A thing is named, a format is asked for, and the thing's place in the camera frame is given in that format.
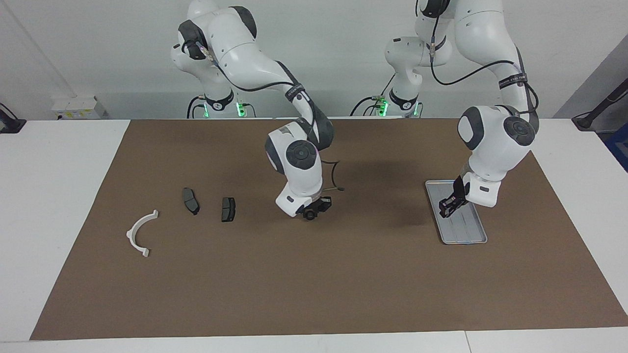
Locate silver metal tray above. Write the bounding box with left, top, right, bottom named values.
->
left=424, top=179, right=488, bottom=245

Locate brown table mat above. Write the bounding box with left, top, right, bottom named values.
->
left=29, top=118, right=628, bottom=341

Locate curved dark brake pad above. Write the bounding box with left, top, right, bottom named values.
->
left=182, top=187, right=201, bottom=216

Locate black stand with pole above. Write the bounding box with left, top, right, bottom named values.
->
left=572, top=78, right=628, bottom=131

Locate blue bin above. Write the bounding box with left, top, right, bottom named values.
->
left=604, top=123, right=628, bottom=173

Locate white power box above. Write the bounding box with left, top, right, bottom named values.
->
left=52, top=96, right=106, bottom=120

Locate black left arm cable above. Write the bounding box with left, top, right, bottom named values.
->
left=429, top=29, right=540, bottom=116

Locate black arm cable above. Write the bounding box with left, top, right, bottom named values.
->
left=183, top=39, right=345, bottom=192
left=429, top=29, right=540, bottom=116

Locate black base cable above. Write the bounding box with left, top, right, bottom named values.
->
left=350, top=74, right=397, bottom=117
left=186, top=96, right=207, bottom=119

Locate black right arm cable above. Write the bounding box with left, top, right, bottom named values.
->
left=183, top=39, right=345, bottom=192

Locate white semicircular bracket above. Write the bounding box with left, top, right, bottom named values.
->
left=126, top=209, right=160, bottom=258

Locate black clamp mount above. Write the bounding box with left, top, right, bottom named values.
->
left=0, top=103, right=26, bottom=134

